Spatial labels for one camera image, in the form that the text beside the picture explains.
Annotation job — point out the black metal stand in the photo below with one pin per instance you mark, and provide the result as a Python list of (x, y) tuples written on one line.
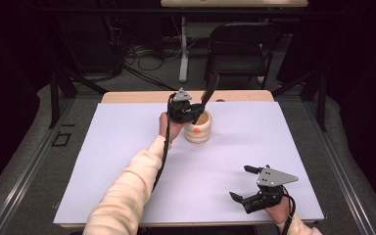
[(321, 104), (55, 98)]

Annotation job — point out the black spatula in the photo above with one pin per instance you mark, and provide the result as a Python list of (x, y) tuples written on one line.
[(211, 87)]

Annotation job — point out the wooden table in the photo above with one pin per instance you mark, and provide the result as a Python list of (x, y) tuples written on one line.
[(137, 97)]

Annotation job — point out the cream ribbed utensil holder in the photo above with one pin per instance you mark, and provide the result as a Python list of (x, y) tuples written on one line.
[(198, 135)]

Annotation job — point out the white desk leg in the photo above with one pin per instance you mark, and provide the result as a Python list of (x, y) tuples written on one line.
[(184, 58)]

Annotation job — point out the person's left hand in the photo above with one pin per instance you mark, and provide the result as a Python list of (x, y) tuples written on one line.
[(173, 130)]

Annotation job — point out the person's right hand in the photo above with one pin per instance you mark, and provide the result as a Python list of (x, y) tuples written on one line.
[(279, 210)]

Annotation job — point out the white table mat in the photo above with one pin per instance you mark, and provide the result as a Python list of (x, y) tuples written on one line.
[(228, 163)]

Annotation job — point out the black folding chair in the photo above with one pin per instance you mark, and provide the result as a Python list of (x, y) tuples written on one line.
[(238, 62)]

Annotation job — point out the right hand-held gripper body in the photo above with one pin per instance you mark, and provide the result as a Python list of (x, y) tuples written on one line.
[(271, 182)]

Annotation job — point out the light background desk top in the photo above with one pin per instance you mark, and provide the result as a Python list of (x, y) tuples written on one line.
[(235, 3)]

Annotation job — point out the grey metal floor rail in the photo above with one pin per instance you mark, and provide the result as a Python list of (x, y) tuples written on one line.
[(336, 163), (29, 164)]

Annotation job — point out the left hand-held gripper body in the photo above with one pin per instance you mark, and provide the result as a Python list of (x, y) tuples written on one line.
[(180, 111)]

